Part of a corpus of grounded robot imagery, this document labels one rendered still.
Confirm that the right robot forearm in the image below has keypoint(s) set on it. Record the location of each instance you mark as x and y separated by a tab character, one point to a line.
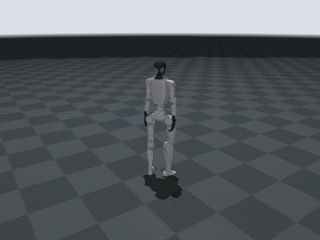
174	108

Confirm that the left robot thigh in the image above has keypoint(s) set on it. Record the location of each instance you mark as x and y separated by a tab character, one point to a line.
151	123

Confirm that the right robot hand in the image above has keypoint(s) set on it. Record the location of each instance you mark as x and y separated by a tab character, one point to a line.
173	123

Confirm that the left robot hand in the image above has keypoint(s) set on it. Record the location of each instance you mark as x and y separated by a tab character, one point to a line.
145	114

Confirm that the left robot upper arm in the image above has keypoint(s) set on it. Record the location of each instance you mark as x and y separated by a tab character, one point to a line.
148	89

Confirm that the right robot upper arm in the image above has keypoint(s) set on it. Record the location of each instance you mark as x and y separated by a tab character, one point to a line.
171	87

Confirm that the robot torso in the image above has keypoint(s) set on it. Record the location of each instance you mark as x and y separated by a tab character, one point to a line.
160	95

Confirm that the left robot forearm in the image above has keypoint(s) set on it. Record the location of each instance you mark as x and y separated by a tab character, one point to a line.
147	106

